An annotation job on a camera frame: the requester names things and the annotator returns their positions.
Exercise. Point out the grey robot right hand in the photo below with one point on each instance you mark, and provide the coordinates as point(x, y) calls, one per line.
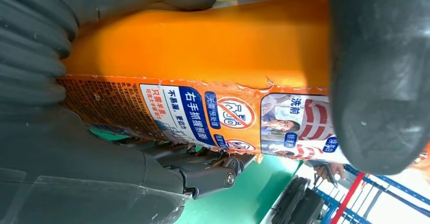
point(84, 168)

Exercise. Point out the red metal pole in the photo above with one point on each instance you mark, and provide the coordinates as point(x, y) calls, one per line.
point(347, 199)

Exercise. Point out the black carrying case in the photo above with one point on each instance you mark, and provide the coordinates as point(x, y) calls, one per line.
point(307, 209)

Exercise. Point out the blue metal rack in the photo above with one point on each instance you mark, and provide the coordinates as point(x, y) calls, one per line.
point(386, 189)

